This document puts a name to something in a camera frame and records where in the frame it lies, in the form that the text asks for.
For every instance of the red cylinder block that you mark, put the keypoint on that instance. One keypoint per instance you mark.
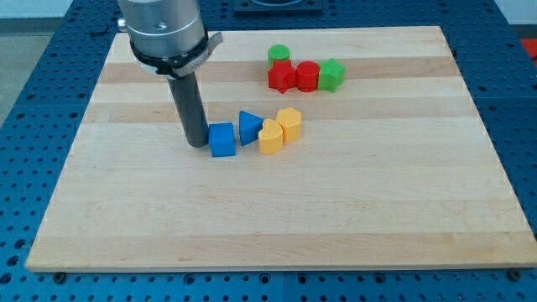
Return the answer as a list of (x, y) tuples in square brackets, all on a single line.
[(306, 78)]

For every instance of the wooden board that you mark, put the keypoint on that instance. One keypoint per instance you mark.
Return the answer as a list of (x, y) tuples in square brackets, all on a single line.
[(395, 170)]

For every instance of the blue cube block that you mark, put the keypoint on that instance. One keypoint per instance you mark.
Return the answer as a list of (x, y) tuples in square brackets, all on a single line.
[(222, 139)]

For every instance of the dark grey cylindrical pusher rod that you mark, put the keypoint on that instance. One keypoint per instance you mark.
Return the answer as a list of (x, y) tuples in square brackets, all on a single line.
[(188, 103)]

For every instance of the yellow hexagon block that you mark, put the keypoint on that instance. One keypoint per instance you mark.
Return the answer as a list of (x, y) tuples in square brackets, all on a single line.
[(290, 121)]

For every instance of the green star block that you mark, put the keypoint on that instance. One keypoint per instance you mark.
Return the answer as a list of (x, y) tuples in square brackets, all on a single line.
[(331, 75)]

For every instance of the red object at right edge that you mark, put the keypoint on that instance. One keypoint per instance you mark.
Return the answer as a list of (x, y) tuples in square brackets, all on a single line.
[(530, 46)]

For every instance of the red star block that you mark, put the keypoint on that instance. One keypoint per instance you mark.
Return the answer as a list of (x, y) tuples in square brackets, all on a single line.
[(282, 76)]

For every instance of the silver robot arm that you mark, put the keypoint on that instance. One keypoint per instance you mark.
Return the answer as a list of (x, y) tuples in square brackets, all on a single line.
[(168, 37)]

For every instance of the green cylinder block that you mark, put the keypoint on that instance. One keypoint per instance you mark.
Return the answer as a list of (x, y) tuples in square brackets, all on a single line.
[(277, 52)]

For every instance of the blue triangle block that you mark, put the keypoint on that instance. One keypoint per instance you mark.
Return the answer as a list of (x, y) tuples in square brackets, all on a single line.
[(249, 127)]

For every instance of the yellow heart block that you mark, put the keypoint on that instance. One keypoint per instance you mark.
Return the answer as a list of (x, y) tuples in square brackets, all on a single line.
[(270, 137)]

